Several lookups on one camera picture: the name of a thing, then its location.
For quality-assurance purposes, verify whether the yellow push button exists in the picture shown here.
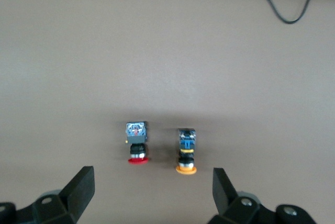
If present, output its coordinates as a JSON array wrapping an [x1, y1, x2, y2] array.
[[175, 127, 198, 176]]

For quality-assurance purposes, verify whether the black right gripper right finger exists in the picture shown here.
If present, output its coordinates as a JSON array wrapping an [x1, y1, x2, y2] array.
[[208, 167, 318, 224]]

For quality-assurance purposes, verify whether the red push button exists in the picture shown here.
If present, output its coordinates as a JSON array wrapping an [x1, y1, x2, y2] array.
[[125, 120, 153, 166]]

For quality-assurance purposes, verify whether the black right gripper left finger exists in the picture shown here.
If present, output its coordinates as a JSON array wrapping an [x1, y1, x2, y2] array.
[[0, 165, 96, 224]]

